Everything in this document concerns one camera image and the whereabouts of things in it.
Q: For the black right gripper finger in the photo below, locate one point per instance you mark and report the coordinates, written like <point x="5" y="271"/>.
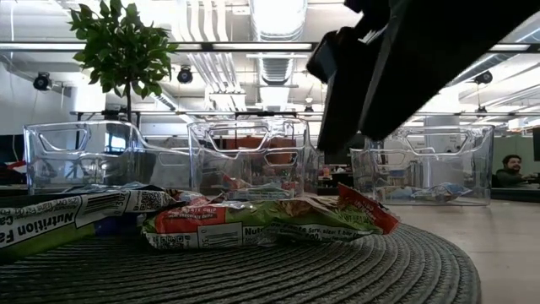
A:
<point x="422" y="63"/>
<point x="343" y="110"/>

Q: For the black office monitor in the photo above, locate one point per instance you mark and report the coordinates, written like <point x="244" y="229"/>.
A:
<point x="337" y="158"/>
<point x="536" y="143"/>

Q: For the black ceiling spotlight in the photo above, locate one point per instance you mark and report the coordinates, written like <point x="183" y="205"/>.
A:
<point x="484" y="77"/>
<point x="42" y="81"/>
<point x="185" y="76"/>

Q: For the orange cabinet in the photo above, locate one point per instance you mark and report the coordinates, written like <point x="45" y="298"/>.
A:
<point x="253" y="143"/>

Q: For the clear plastic bin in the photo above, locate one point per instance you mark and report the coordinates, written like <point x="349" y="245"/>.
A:
<point x="63" y="169"/>
<point x="253" y="169"/>
<point x="443" y="169"/>

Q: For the white ceiling pipes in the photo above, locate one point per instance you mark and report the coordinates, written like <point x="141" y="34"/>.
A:
<point x="215" y="63"/>

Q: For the person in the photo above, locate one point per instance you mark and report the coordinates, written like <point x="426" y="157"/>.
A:
<point x="510" y="175"/>

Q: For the dark office desk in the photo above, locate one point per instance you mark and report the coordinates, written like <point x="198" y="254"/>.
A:
<point x="514" y="194"/>

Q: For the round grey woven placemat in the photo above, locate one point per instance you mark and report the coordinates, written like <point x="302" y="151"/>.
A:
<point x="253" y="274"/>

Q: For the green potted plant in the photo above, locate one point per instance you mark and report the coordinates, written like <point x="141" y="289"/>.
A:
<point x="122" y="50"/>

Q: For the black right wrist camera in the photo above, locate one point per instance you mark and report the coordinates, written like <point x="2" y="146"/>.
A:
<point x="333" y="52"/>

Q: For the black horizontal rail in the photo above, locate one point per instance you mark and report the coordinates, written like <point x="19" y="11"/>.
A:
<point x="261" y="114"/>

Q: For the silver ventilation duct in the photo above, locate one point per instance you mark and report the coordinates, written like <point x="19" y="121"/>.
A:
<point x="276" y="25"/>

